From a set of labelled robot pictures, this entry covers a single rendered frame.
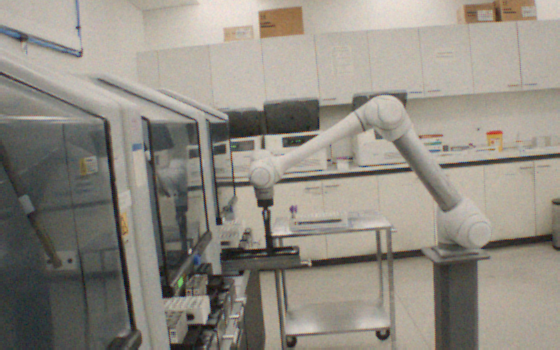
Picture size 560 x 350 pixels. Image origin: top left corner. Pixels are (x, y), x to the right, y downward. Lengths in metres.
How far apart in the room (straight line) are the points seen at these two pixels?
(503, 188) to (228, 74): 2.85
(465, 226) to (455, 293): 0.42
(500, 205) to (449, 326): 2.61
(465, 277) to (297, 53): 3.00
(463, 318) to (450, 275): 0.22
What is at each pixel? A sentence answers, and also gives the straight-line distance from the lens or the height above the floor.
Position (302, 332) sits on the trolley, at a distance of 2.58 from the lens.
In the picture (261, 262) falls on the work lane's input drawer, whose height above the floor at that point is 0.79.
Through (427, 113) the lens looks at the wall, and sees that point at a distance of 5.16.
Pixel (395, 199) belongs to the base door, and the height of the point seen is 0.58.
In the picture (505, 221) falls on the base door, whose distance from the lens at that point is 4.88.
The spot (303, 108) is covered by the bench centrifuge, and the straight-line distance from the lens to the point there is 4.59.
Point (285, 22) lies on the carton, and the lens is 4.77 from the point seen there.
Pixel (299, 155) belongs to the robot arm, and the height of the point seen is 1.23.
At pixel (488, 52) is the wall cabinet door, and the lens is 5.07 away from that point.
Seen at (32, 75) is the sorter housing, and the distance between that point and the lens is 0.99.
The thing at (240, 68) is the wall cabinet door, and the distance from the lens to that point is 4.67.
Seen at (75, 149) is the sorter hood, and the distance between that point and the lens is 0.78.
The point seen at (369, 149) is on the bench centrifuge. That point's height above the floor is 1.06.
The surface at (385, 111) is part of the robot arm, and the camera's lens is 1.86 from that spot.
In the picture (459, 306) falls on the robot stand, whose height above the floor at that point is 0.46.
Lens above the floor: 1.36
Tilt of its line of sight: 4 degrees down
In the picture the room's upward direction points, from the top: 5 degrees counter-clockwise
